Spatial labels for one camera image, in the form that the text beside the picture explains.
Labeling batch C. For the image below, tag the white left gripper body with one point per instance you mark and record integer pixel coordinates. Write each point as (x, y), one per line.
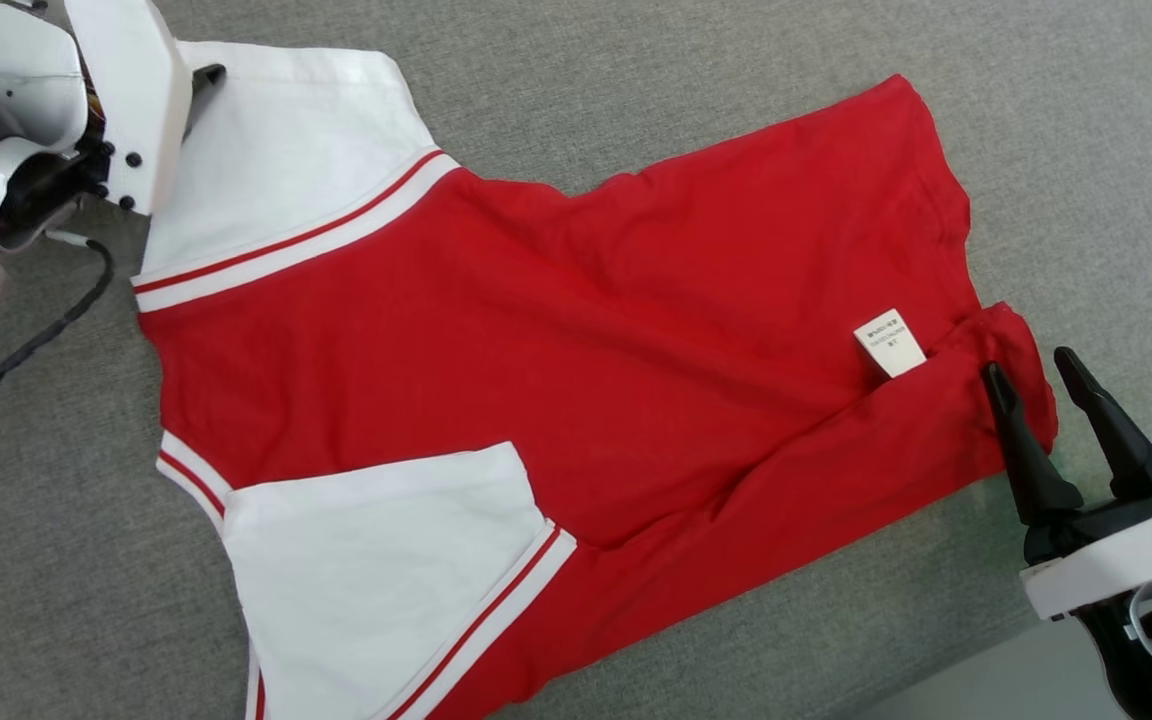
(141, 90)

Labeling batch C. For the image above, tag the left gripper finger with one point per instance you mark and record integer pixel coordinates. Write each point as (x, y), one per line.
(208, 78)

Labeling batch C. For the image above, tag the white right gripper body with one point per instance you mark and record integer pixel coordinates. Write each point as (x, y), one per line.
(1116, 560)

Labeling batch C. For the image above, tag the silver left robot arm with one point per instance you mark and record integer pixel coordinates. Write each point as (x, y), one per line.
(6, 90)

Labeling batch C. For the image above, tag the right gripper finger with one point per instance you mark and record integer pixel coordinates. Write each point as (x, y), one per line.
(1026, 450)
(1111, 430)

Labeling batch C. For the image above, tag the red and white shirt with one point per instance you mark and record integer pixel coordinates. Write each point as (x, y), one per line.
(536, 330)

